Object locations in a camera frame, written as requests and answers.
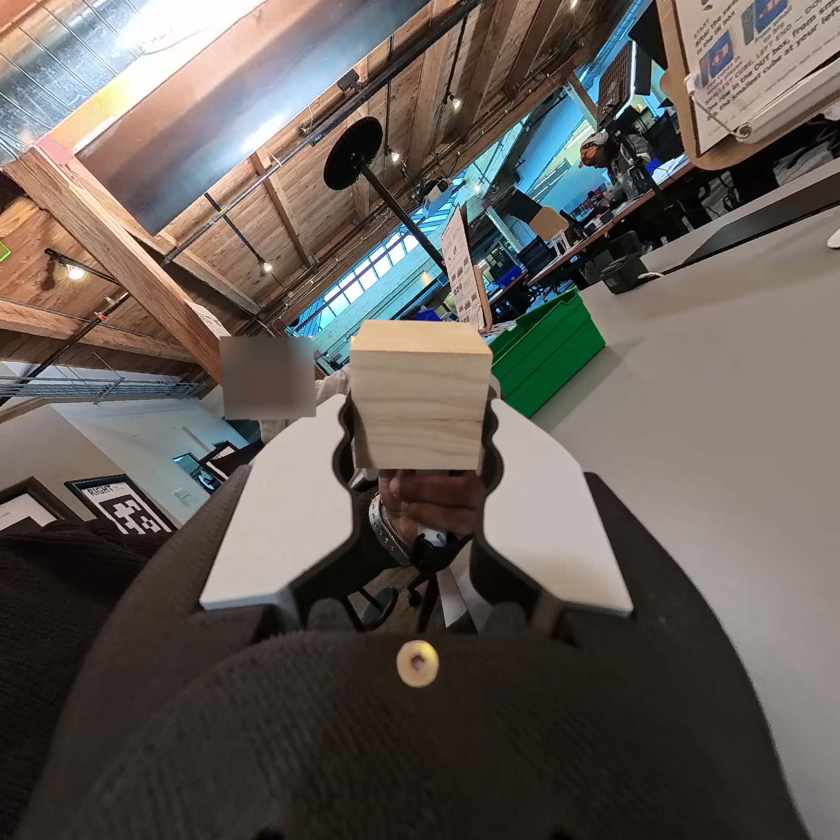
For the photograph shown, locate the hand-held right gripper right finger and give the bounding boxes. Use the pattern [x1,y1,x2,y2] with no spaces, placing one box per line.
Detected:
[468,387,636,636]

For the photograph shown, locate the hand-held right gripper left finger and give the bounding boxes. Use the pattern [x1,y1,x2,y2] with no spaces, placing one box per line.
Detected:
[199,394,370,632]

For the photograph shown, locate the green plastic bin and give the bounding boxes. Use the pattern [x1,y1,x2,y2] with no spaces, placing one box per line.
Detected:
[487,286,606,420]

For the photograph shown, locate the large wooden cube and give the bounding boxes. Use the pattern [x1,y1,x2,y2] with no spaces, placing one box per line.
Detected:
[349,319,495,472]

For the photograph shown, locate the person's left forearm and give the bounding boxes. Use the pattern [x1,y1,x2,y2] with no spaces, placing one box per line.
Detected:
[351,489,413,601]

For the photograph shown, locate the black desk mat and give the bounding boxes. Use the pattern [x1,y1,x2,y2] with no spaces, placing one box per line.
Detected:
[688,189,840,261]

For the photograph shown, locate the person's left hand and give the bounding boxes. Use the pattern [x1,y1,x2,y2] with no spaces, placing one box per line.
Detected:
[378,469,484,547]

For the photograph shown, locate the black white marker poster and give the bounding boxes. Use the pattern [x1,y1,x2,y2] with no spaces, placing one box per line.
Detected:
[64,474,179,537]

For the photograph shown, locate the black charger box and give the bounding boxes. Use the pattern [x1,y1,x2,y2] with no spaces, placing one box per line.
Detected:
[600,252,648,295]

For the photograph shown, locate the framed picture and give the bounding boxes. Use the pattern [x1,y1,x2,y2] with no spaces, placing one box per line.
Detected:
[0,476,85,534]

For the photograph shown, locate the instruction board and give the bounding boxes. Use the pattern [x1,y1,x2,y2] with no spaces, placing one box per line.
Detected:
[440,203,494,333]

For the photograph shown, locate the wooden sheet board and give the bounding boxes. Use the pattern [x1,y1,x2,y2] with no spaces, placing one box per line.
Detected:
[656,0,840,173]
[529,206,571,256]

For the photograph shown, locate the wooden ceiling beam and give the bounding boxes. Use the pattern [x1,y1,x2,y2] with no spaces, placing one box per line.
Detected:
[0,146,263,385]

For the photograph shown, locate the black disc on pole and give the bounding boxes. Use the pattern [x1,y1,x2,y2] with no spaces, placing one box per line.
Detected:
[322,116,448,275]

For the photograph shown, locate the white stand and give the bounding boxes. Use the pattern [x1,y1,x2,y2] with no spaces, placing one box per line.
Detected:
[682,69,840,249]

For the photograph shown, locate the silver bracelet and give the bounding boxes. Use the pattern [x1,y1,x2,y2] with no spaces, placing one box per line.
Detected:
[368,492,416,567]

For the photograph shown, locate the silver ventilation duct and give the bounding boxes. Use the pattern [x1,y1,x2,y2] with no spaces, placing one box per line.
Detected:
[0,0,224,168]

